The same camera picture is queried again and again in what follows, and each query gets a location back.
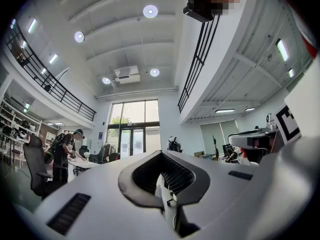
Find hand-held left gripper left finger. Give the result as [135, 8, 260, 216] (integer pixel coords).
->
[33, 149, 181, 240]

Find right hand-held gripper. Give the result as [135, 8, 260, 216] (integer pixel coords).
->
[228, 58, 320, 164]

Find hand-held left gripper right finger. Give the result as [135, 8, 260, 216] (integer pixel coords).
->
[161, 150, 266, 239]

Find clothes rack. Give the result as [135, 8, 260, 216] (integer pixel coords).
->
[98, 141, 119, 164]

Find black mesh office chair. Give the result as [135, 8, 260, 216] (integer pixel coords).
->
[22, 133, 55, 200]

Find window roller blinds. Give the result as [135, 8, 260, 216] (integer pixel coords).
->
[199, 119, 240, 157]

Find white table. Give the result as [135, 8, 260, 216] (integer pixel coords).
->
[67, 157, 101, 177]

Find glass entrance door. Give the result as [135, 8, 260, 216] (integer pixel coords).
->
[107, 99, 161, 160]

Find short black balcony railing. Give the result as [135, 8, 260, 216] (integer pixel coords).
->
[177, 13, 221, 114]

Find white storage shelving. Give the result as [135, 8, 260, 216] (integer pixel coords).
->
[0, 97, 43, 161]

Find ceiling air conditioner unit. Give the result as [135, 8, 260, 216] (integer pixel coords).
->
[113, 65, 141, 85]

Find long black balcony railing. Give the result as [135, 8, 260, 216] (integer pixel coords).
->
[4, 21, 97, 122]

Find black head-worn camera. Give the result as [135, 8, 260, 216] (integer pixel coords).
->
[182, 0, 221, 23]

